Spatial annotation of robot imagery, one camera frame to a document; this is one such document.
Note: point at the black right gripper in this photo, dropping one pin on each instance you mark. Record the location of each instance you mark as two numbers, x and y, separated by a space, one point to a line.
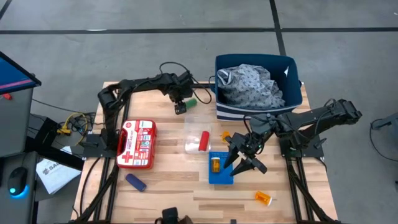
248 144

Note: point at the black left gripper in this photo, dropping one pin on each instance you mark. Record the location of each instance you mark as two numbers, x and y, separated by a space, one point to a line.
182 87

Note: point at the green bandage roll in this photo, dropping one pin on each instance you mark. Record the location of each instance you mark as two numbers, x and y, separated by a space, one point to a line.
192 103

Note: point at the small orange pill bottle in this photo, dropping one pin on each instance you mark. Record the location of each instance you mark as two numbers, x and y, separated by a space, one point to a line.
224 135

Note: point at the red bandage roll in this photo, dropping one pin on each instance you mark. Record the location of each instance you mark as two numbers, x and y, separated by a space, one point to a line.
204 141

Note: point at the grey patterned cloth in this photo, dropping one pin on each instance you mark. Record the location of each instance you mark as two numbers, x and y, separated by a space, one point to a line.
248 87

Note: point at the blue bandage roll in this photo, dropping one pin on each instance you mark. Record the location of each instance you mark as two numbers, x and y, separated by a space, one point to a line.
136 182

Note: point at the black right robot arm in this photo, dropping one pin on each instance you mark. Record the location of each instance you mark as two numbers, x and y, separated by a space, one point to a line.
311 121

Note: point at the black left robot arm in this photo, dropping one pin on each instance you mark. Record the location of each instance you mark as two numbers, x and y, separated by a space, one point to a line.
136 84

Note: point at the amber pill bottle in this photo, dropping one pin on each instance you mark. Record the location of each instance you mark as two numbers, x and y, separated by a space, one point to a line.
215 165

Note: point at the blue plastic basket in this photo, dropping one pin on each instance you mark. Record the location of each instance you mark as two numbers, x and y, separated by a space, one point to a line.
222 179

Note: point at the clear plastic container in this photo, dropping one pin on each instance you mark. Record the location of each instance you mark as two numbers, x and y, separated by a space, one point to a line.
192 137

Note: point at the orange pill bottle white cap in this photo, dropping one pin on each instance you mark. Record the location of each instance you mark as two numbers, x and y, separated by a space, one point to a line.
262 198

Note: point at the red first aid kit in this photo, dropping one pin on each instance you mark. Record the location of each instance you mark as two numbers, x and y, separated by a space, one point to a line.
136 144

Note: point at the navy striped fabric storage bin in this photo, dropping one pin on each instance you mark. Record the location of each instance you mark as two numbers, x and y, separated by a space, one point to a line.
292 90

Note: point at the black boxy device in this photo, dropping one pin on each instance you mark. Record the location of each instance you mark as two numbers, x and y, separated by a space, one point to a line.
170 215

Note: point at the white paper booklet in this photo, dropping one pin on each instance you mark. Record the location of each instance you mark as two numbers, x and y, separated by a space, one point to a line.
56 177

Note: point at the dark grey floor stand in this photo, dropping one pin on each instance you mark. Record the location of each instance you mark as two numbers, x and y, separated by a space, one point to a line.
392 121

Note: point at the grey equipment cabinet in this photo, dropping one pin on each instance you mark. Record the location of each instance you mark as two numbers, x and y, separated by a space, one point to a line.
14 124

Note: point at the computer monitor blue screen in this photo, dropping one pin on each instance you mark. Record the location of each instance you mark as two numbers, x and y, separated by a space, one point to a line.
12 74

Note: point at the red button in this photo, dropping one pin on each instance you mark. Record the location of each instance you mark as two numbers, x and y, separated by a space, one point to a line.
7 96

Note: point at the black computer mouse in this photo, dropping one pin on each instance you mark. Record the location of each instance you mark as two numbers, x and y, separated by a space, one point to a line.
17 180

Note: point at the dark side desk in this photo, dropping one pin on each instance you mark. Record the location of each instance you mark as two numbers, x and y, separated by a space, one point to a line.
6 211

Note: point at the black aluminium table frame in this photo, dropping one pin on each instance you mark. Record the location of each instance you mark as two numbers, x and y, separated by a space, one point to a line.
293 186

